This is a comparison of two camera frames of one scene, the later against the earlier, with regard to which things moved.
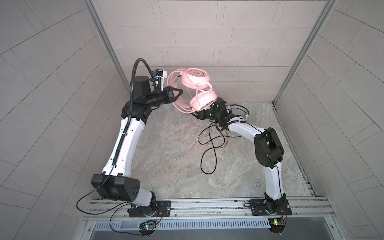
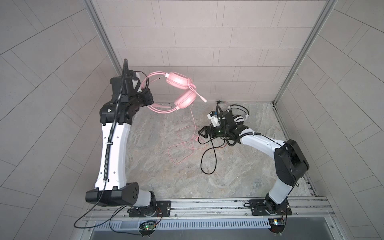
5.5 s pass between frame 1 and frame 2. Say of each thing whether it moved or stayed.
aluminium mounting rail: stayed
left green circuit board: stayed
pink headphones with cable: moved
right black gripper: moved
